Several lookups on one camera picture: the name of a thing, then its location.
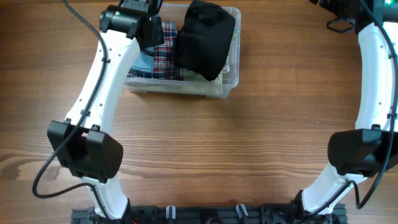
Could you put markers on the white printed t-shirt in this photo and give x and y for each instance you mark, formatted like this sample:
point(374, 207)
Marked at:
point(230, 61)

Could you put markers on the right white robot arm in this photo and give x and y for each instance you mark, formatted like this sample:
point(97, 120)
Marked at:
point(358, 159)

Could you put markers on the cream cloth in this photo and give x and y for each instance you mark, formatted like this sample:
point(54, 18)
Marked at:
point(193, 84)

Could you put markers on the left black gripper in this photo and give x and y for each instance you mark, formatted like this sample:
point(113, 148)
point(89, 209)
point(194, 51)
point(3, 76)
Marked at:
point(159, 38)

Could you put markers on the clear plastic storage container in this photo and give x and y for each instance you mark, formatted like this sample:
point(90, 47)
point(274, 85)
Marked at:
point(231, 80)

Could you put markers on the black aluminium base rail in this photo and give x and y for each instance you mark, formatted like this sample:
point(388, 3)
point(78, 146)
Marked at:
point(264, 214)

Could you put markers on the blue denim cloth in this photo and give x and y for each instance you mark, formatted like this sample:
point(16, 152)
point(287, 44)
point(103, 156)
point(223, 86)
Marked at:
point(145, 61)

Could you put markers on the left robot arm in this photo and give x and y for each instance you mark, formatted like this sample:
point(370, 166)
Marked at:
point(82, 142)

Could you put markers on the black garment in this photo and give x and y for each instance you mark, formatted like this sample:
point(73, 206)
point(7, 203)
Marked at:
point(205, 38)

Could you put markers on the red plaid cloth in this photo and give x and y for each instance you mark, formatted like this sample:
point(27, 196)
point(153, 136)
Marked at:
point(165, 68)

